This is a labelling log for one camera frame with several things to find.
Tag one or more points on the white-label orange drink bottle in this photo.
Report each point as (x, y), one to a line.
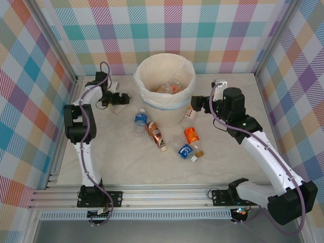
(189, 114)

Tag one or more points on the small blue-label water bottle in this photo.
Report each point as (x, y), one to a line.
(140, 118)

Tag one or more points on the small orange-label clear bottle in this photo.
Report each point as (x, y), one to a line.
(175, 88)

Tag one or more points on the orange NFC juice bottle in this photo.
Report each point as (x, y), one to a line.
(190, 136)

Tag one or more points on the brown coffee drink bottle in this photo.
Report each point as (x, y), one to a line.
(155, 134)

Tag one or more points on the wide blue-label plastic bottle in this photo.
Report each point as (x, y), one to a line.
(184, 151)

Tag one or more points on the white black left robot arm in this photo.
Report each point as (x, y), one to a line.
(87, 162)

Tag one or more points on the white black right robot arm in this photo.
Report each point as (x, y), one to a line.
(265, 162)

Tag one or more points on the beige waste bin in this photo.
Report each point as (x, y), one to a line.
(164, 117)

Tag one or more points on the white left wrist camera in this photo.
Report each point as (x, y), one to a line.
(114, 86)

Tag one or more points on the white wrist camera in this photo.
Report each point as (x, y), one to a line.
(220, 83)
(114, 86)

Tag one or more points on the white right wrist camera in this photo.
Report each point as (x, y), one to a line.
(220, 83)

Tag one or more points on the aluminium left side rail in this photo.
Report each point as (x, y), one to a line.
(73, 101)

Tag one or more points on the aluminium rail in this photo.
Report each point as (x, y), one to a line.
(73, 101)
(164, 198)

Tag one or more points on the aluminium left corner post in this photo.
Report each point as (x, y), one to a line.
(57, 38)

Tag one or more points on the aluminium corner post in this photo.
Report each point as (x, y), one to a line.
(277, 38)
(57, 38)

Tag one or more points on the aluminium right corner post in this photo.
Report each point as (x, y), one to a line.
(277, 38)

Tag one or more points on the aluminium front rail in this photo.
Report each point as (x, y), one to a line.
(164, 198)

